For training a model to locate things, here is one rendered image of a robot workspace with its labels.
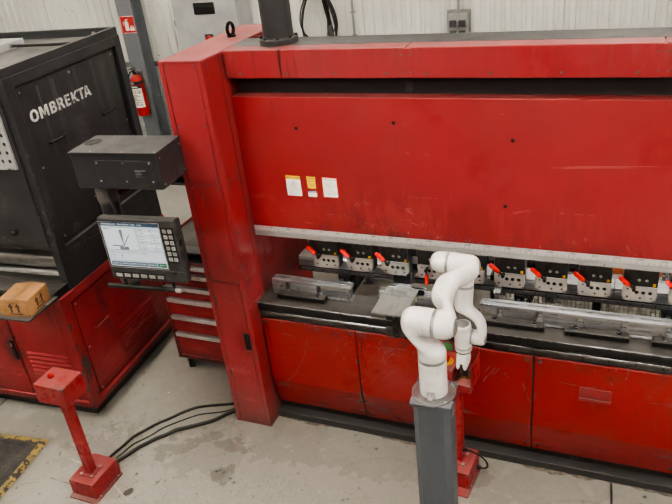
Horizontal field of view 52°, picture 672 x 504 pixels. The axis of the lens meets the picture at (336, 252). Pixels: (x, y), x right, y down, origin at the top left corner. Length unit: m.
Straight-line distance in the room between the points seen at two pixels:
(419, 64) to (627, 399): 1.92
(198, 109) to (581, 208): 1.89
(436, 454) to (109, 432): 2.41
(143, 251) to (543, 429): 2.31
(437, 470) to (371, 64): 1.87
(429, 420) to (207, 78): 1.91
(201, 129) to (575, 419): 2.43
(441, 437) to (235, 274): 1.50
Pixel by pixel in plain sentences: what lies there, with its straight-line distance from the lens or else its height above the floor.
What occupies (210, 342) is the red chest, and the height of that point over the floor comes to 0.29.
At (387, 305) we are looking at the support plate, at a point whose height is 1.00.
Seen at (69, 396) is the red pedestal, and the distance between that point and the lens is 4.02.
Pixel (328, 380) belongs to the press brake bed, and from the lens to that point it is 4.22.
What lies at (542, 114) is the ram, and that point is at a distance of 3.23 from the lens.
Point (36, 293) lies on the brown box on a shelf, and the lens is 4.34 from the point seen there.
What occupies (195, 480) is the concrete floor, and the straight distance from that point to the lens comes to 4.35.
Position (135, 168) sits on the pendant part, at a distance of 3.52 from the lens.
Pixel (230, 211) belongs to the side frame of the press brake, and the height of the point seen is 1.50.
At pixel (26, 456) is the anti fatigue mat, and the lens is 4.95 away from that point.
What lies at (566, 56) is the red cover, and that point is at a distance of 3.13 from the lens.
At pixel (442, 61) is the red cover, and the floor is 2.24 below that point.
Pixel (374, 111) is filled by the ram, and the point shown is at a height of 2.00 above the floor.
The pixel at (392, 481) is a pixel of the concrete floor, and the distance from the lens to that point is 4.12.
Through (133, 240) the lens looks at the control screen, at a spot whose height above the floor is 1.48.
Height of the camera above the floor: 2.99
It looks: 28 degrees down
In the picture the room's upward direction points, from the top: 7 degrees counter-clockwise
